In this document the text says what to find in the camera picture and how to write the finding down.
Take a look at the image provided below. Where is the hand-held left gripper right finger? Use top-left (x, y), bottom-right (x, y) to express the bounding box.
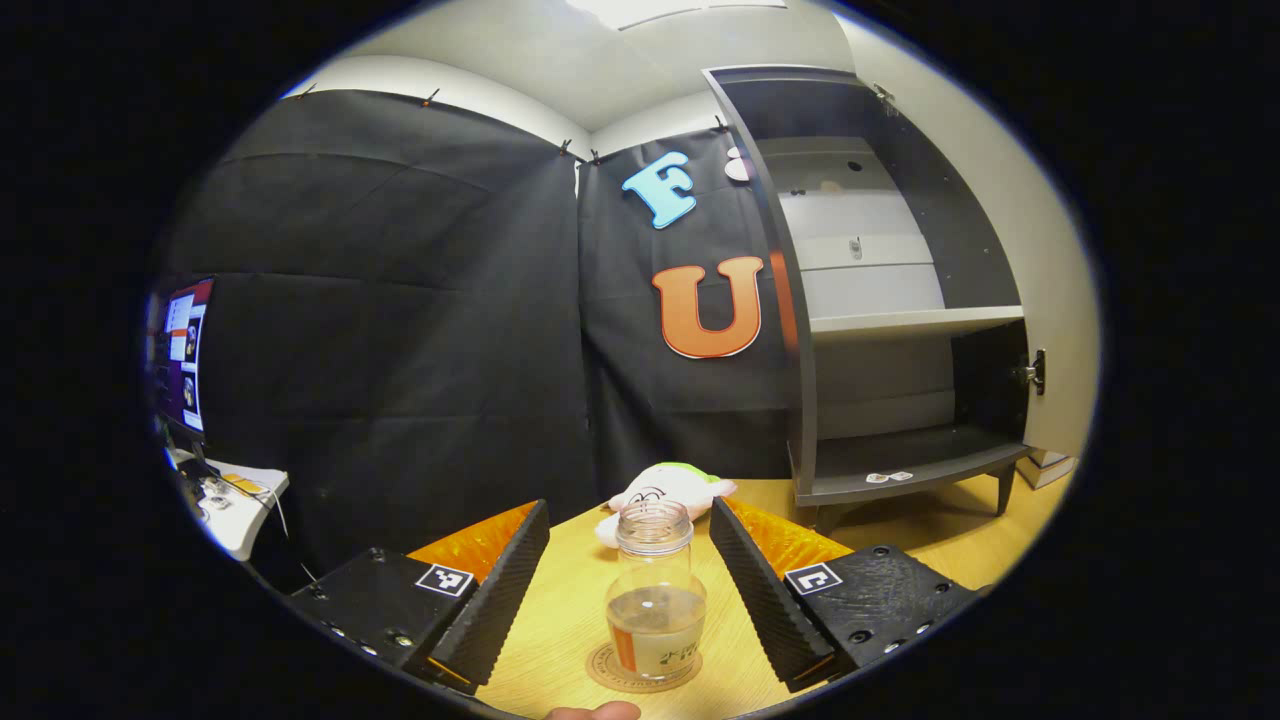
top-left (709, 497), bottom-right (981, 693)

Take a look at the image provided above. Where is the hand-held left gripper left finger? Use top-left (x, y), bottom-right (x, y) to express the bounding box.
top-left (290, 499), bottom-right (551, 696)

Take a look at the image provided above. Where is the clear glass bottle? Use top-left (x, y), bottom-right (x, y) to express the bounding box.
top-left (604, 500), bottom-right (708, 684)

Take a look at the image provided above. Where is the round brown coaster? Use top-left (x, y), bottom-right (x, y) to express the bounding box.
top-left (585, 640), bottom-right (703, 694)

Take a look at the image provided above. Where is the grey cabinet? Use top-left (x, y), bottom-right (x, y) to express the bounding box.
top-left (703, 65), bottom-right (1036, 533)

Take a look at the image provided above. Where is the white green plush toy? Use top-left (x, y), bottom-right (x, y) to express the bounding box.
top-left (596, 462), bottom-right (738, 549)

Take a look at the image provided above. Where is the white side table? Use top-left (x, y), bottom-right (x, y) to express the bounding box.
top-left (165, 450), bottom-right (291, 561)

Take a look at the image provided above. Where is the computer monitor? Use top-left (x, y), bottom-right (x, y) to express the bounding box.
top-left (150, 278), bottom-right (216, 446)

